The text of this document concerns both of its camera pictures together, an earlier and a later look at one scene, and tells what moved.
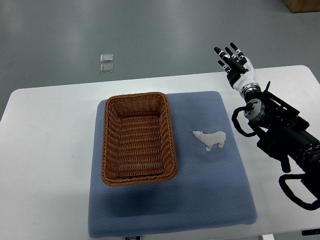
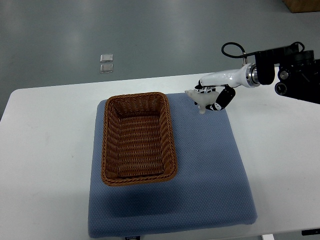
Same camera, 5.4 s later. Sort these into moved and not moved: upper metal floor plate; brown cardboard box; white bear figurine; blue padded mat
Moved: white bear figurine
Not moved: blue padded mat; brown cardboard box; upper metal floor plate
